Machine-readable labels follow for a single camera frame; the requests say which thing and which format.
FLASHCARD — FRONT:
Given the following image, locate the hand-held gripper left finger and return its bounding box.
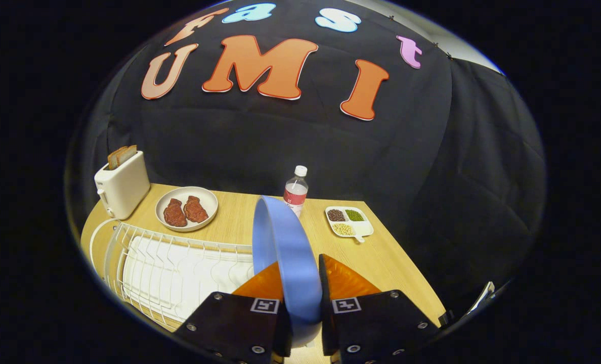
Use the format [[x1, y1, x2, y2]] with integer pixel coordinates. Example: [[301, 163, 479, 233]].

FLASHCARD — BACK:
[[173, 260, 294, 364]]

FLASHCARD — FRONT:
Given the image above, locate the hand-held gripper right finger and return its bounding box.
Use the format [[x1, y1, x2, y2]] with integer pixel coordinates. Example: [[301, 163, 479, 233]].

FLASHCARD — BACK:
[[319, 254, 440, 364]]

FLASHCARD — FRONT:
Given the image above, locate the blue plate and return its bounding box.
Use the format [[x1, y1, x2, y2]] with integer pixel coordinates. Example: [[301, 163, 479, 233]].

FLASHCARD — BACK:
[[252, 195, 324, 348]]

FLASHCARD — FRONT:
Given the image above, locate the white wire dish rack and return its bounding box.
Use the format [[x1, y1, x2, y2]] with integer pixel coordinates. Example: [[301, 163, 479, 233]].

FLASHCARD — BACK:
[[89, 218, 261, 332]]

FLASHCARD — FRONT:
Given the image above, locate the beige round plate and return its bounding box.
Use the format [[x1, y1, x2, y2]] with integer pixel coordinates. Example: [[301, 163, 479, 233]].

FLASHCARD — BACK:
[[155, 187, 219, 233]]

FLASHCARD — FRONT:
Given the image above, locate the white divided tray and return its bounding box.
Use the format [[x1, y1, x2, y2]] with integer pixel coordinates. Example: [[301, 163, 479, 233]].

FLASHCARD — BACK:
[[325, 206, 374, 243]]

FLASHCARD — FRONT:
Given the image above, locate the clear bottle with red label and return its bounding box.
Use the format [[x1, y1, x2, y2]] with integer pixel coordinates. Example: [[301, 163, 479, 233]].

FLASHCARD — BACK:
[[283, 165, 309, 219]]

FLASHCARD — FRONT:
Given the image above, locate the red-brown meat piece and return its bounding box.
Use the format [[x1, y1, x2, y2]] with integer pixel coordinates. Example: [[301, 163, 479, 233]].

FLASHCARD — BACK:
[[163, 198, 188, 228], [184, 196, 209, 223]]

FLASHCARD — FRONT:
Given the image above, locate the white toaster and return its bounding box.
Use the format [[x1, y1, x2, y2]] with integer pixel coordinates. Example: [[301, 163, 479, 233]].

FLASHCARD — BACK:
[[94, 151, 151, 220]]

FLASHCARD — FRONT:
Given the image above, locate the brown bread slice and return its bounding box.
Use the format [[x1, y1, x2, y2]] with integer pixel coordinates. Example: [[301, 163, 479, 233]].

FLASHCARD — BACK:
[[116, 145, 138, 166], [107, 147, 129, 170]]

